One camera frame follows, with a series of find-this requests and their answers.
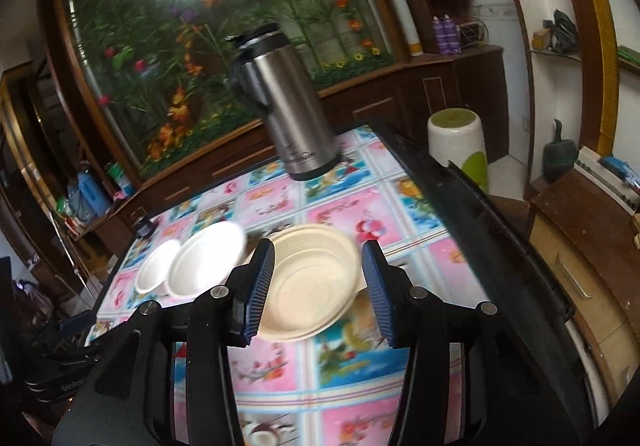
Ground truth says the cream plastic bowl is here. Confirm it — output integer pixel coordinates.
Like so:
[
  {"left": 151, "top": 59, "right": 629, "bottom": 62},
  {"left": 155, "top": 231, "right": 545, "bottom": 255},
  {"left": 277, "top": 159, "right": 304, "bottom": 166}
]
[{"left": 244, "top": 224, "right": 362, "bottom": 343}]

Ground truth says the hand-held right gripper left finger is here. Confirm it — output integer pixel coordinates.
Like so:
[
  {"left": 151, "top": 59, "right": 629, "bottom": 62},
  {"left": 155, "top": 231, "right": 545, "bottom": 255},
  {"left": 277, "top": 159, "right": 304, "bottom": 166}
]
[{"left": 52, "top": 240, "right": 276, "bottom": 446}]

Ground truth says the flower mural panel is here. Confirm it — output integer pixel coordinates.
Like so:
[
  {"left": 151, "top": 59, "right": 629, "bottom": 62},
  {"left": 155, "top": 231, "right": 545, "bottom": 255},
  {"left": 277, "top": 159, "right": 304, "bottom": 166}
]
[{"left": 50, "top": 0, "right": 398, "bottom": 179}]

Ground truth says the purple bottle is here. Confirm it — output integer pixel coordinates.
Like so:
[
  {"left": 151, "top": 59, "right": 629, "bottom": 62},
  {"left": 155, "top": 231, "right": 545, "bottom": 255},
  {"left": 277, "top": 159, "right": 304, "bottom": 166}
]
[
  {"left": 445, "top": 14, "right": 462, "bottom": 55},
  {"left": 432, "top": 16, "right": 449, "bottom": 55}
]

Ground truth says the white cylindrical bin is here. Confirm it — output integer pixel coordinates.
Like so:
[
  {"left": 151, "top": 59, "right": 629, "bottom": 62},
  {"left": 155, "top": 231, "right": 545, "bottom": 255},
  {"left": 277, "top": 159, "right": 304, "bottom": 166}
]
[{"left": 427, "top": 108, "right": 489, "bottom": 195}]

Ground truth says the dark green dustpan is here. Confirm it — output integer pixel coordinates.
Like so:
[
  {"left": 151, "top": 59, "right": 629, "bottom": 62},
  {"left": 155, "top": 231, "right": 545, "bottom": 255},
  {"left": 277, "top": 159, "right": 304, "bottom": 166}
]
[{"left": 542, "top": 119, "right": 579, "bottom": 185}]

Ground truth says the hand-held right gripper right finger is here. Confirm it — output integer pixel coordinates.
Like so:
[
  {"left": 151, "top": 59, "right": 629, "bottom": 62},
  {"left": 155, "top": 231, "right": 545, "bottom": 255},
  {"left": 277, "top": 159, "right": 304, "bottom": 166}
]
[{"left": 361, "top": 240, "right": 596, "bottom": 446}]

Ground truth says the low wooden drawer cabinet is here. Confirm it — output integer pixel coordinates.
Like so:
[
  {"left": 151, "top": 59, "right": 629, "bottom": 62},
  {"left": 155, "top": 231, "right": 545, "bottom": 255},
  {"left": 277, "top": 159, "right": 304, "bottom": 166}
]
[{"left": 527, "top": 168, "right": 640, "bottom": 407}]

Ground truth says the green white bottle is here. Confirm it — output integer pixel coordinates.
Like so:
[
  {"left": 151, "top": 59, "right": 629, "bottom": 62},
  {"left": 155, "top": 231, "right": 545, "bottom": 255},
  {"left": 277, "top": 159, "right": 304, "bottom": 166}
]
[{"left": 107, "top": 163, "right": 137, "bottom": 197}]

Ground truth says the black rimmed table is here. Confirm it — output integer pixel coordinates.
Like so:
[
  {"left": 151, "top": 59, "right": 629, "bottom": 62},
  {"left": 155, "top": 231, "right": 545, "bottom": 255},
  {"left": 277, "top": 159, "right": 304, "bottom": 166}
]
[{"left": 85, "top": 118, "right": 601, "bottom": 446}]

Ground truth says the black bag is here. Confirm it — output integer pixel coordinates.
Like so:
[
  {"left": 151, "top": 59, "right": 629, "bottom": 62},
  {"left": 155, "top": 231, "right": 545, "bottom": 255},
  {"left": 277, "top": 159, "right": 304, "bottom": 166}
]
[{"left": 551, "top": 10, "right": 582, "bottom": 52}]

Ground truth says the small wire rack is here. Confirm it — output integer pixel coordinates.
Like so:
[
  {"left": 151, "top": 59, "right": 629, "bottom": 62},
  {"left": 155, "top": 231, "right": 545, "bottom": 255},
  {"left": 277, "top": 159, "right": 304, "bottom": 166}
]
[{"left": 459, "top": 20, "right": 490, "bottom": 47}]

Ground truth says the white bowl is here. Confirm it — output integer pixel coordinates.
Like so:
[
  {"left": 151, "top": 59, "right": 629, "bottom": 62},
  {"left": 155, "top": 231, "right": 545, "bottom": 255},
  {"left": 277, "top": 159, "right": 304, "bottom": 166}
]
[
  {"left": 168, "top": 221, "right": 247, "bottom": 299},
  {"left": 134, "top": 239, "right": 182, "bottom": 296}
]

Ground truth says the blue thermos bottle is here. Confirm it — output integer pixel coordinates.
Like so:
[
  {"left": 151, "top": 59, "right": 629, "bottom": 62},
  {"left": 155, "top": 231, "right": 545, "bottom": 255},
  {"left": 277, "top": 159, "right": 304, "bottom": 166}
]
[{"left": 75, "top": 173, "right": 112, "bottom": 217}]

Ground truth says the stainless steel thermos kettle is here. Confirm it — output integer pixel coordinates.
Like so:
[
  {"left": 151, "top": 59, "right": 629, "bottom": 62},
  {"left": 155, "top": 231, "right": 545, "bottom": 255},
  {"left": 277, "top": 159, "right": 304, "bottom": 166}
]
[{"left": 224, "top": 22, "right": 344, "bottom": 182}]

